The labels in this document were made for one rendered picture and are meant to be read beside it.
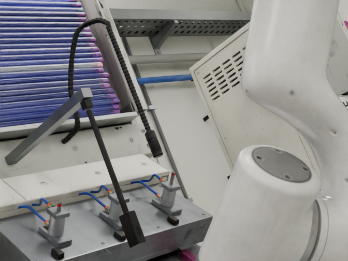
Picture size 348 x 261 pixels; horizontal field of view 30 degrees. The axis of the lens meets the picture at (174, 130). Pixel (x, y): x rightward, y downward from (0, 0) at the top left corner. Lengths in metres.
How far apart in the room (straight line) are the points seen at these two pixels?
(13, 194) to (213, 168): 2.61
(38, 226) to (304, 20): 0.51
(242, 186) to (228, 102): 1.49
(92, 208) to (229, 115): 1.11
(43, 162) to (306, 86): 0.59
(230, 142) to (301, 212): 1.49
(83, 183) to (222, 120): 1.10
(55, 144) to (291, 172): 0.62
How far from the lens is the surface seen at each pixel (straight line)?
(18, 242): 0.94
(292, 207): 0.61
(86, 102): 0.90
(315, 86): 0.66
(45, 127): 0.99
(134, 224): 0.86
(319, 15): 0.68
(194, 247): 1.11
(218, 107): 2.12
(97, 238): 0.97
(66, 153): 1.16
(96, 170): 1.13
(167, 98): 3.56
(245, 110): 2.05
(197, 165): 3.49
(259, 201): 0.61
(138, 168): 1.17
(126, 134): 1.25
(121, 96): 1.31
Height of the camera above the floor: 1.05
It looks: 13 degrees up
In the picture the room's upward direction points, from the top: 22 degrees counter-clockwise
